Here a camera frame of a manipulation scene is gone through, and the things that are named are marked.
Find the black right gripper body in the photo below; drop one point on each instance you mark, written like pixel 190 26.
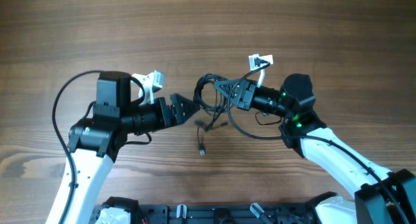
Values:
pixel 244 95

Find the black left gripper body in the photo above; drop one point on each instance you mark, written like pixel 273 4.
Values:
pixel 164 113

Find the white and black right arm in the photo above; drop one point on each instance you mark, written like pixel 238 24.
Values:
pixel 380 195

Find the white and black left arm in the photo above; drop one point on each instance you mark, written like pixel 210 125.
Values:
pixel 124 105

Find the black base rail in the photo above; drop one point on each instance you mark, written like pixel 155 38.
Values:
pixel 282 213

